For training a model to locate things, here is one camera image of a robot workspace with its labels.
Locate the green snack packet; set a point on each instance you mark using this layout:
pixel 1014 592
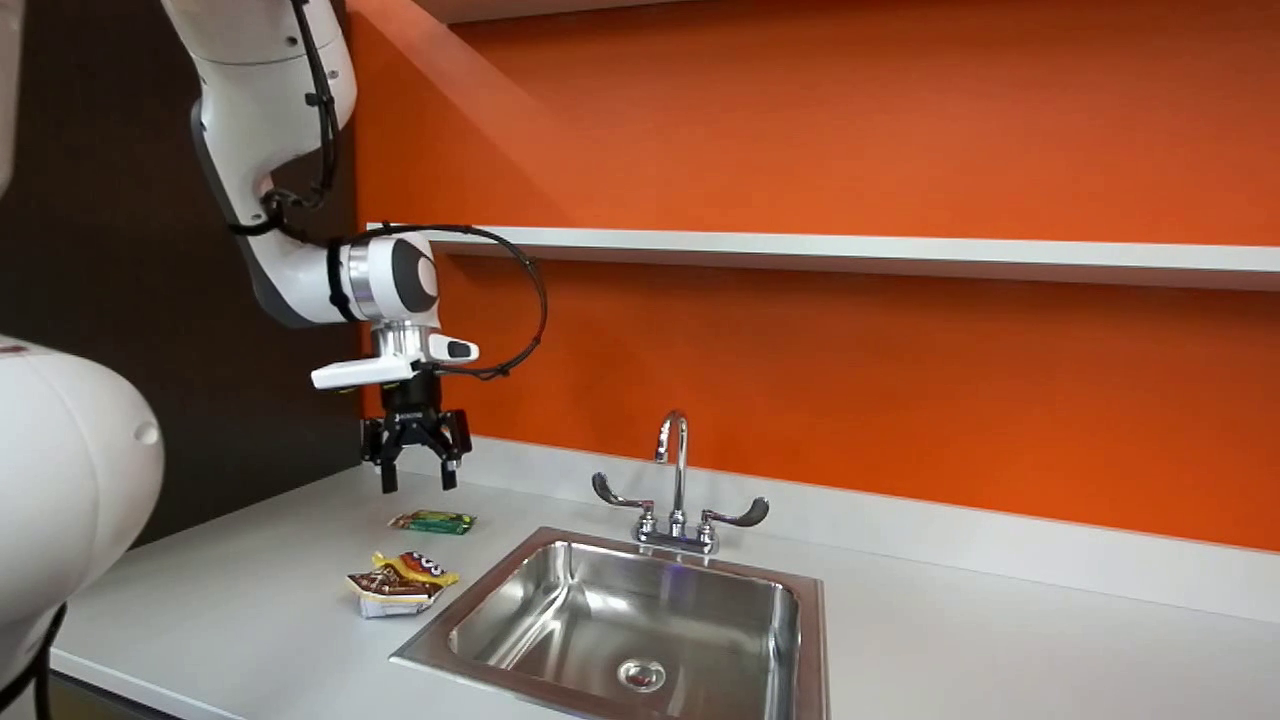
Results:
pixel 433 520

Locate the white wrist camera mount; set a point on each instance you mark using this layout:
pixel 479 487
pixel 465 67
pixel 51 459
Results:
pixel 400 356

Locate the dark cabinet side panel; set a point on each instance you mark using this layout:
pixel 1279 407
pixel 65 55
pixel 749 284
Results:
pixel 121 264

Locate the high white wall shelf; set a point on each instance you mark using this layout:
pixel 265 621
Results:
pixel 535 10

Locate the round sink drain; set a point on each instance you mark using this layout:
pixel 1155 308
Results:
pixel 643 675

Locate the stainless steel sink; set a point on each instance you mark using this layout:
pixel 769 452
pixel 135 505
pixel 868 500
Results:
pixel 720 614

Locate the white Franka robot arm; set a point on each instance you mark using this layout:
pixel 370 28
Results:
pixel 260 123

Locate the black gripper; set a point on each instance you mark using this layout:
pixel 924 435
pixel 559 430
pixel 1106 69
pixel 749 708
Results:
pixel 417 424

